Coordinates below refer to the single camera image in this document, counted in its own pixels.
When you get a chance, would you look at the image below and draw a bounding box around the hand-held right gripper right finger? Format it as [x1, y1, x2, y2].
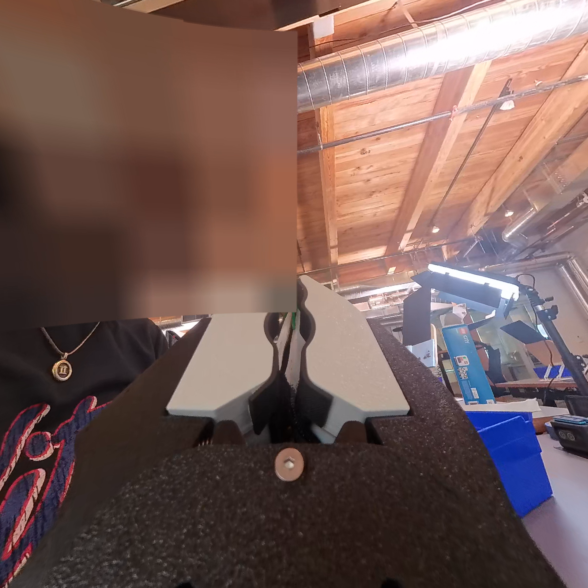
[296, 276, 411, 434]

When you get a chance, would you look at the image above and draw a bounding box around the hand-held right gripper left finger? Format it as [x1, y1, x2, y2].
[168, 313, 295, 434]

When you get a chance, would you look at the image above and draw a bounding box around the blue plastic bin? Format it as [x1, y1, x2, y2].
[464, 409, 555, 518]

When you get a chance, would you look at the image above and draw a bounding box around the blue printed carton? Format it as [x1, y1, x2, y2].
[441, 324, 498, 406]

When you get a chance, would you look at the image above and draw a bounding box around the bright studio light panel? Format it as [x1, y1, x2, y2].
[412, 264, 522, 315]

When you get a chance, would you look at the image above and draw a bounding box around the person's dark clothing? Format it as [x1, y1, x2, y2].
[0, 317, 172, 588]

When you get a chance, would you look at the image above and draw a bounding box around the black light stand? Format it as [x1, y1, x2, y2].
[515, 283, 588, 398]

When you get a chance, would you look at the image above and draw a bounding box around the dark charger block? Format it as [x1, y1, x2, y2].
[550, 416, 588, 457]

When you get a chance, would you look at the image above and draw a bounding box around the gold pendant necklace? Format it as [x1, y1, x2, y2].
[41, 322, 102, 383]

